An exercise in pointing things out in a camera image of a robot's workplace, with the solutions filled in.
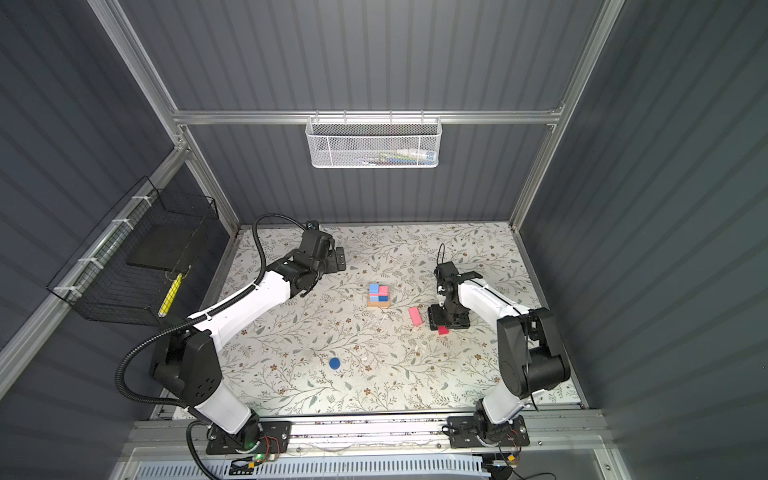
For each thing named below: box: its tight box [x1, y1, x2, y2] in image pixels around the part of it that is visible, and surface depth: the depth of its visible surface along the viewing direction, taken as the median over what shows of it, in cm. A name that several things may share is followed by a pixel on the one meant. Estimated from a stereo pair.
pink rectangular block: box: [409, 307, 423, 327], surface depth 98 cm
